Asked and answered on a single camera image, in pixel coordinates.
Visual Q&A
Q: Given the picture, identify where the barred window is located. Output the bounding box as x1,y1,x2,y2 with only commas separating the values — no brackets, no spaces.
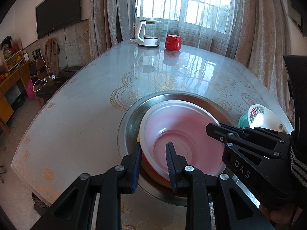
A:
136,0,231,33

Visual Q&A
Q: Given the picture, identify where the black wall television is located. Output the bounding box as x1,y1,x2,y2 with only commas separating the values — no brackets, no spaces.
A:
36,0,81,39

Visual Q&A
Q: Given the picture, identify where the pink plastic bin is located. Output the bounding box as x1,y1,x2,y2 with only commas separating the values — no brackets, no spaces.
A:
26,80,36,99

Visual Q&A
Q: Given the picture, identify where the right beige curtain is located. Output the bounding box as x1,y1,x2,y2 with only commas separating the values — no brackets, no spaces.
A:
234,0,294,115

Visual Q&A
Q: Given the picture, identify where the wooden folding chair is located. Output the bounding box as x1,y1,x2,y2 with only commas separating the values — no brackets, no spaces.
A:
45,39,60,76

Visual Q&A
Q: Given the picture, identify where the large white double-happiness plate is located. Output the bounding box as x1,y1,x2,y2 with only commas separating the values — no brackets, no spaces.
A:
247,104,289,133

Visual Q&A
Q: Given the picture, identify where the yellow plastic bowl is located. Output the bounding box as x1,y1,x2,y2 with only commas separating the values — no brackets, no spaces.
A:
136,134,140,143

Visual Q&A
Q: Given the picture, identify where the beige curtain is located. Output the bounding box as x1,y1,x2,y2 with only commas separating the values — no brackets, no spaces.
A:
234,0,294,115
89,0,135,59

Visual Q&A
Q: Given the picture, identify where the wall electrical box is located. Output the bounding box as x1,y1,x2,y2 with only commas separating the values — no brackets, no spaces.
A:
287,0,307,36

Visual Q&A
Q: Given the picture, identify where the white charger cable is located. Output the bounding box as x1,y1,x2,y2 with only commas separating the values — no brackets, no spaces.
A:
32,40,56,93

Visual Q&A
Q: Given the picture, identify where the red ceramic mug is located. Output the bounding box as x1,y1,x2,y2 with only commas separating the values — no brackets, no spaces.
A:
164,34,182,51

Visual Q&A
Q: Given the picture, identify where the dark low bench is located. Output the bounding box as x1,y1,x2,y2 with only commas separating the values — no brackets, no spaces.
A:
36,66,83,104

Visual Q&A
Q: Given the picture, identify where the turquoise plastic plate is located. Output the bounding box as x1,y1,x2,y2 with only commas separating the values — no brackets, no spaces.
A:
238,113,250,128

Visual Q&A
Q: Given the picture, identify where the left beige curtain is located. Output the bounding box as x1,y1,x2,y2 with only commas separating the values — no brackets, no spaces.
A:
89,0,135,59

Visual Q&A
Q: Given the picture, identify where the white glass electric kettle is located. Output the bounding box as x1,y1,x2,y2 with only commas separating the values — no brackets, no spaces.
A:
130,18,161,47

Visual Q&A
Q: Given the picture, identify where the wooden cabinet with shelf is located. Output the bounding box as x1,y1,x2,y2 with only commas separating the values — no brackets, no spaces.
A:
1,39,30,135

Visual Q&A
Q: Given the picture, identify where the stainless steel basin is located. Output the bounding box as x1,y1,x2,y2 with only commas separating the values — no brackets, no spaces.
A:
118,91,237,206

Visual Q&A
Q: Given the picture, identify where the red plastic bowl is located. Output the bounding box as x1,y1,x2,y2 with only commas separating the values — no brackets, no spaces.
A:
139,100,226,181

